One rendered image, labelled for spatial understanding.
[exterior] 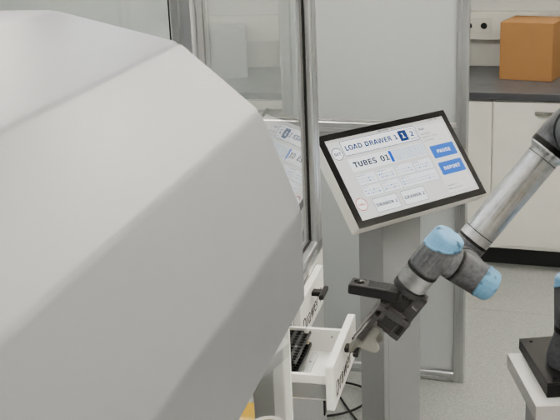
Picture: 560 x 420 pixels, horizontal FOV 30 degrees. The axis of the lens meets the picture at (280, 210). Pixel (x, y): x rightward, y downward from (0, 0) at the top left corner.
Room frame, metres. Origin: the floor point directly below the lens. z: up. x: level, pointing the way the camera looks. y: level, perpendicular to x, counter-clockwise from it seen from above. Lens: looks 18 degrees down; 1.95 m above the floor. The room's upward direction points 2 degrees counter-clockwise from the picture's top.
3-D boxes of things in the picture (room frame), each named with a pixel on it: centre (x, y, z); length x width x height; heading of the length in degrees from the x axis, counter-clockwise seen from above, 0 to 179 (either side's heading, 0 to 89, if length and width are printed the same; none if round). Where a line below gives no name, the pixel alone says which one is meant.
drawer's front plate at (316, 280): (2.53, -0.07, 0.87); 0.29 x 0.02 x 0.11; 166
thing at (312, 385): (2.24, 0.08, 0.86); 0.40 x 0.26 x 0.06; 76
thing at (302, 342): (2.21, -0.03, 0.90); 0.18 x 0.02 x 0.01; 166
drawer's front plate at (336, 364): (2.19, -0.13, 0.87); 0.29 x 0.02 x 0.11; 166
